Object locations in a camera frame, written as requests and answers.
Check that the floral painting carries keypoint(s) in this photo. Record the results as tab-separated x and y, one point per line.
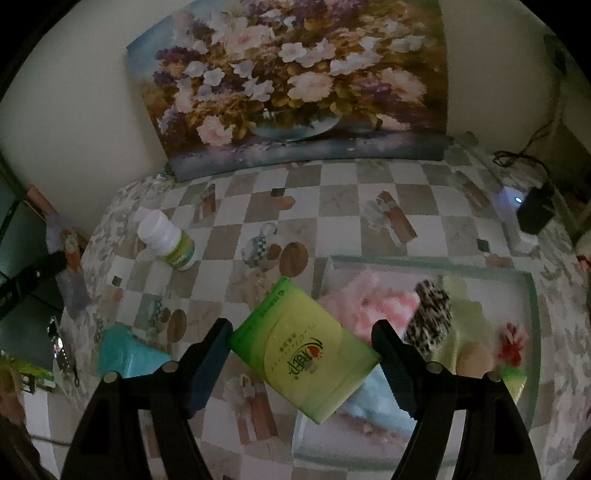
286	92

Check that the green packet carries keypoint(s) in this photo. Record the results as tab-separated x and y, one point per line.
27	369

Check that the white device with light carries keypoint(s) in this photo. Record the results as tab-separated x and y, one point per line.
508	198

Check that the leopard print cloth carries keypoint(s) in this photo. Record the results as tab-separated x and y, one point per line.
429	318

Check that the brown wooden rail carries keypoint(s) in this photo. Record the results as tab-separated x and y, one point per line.
39	198

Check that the checkered tablecloth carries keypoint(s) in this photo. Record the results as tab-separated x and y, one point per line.
346	198

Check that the light green cloth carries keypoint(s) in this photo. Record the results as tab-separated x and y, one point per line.
466	323

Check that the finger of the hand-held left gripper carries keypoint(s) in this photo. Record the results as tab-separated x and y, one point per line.
32	279

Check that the dark green panel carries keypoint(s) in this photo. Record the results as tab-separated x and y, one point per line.
18	332

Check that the white tray with green rim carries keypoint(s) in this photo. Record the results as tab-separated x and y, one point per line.
351	277

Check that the light blue cloth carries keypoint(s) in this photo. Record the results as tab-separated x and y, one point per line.
369	401

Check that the white pill bottle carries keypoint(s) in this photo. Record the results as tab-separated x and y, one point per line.
161	230

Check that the large green tissue pack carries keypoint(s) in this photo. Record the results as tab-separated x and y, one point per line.
300	350

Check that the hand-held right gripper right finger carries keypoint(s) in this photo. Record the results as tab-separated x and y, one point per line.
397	369

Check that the purple patterned cloth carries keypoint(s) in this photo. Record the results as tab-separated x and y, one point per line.
69	277

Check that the pink object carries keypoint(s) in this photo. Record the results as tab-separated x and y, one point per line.
584	264

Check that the pink satin scrunchie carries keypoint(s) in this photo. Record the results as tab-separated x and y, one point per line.
475	360

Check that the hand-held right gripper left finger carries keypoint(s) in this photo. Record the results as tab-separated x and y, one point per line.
210	369

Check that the pink fluffy cloth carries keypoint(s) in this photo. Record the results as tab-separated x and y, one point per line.
369	300

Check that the black power adapter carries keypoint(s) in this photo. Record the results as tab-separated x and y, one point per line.
535	210

